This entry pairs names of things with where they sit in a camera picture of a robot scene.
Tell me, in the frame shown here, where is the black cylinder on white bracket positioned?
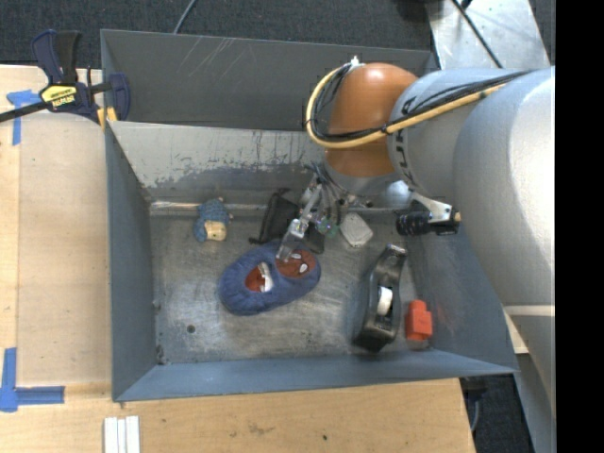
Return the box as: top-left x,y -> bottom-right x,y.
394,191 -> 462,238

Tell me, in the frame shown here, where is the blue slipper with red lining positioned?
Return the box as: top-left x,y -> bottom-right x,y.
217,239 -> 323,316

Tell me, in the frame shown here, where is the black tape dispenser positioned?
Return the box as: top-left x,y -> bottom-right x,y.
351,243 -> 408,353

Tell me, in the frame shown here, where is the black cloth pouch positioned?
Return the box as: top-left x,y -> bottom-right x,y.
248,187 -> 327,255

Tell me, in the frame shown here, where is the orange-red small block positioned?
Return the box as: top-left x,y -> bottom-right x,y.
404,299 -> 434,344

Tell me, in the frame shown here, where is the pale wood board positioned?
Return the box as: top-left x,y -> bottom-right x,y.
16,110 -> 114,389

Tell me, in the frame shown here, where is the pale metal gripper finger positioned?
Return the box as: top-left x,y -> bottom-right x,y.
276,217 -> 309,261

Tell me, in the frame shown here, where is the blue and tan toy animal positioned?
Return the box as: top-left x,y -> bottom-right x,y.
193,197 -> 235,243

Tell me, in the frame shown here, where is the grey metal bin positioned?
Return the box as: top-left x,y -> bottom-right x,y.
98,28 -> 520,403

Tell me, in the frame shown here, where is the pale grey rounded box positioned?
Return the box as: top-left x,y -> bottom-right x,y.
339,212 -> 374,248

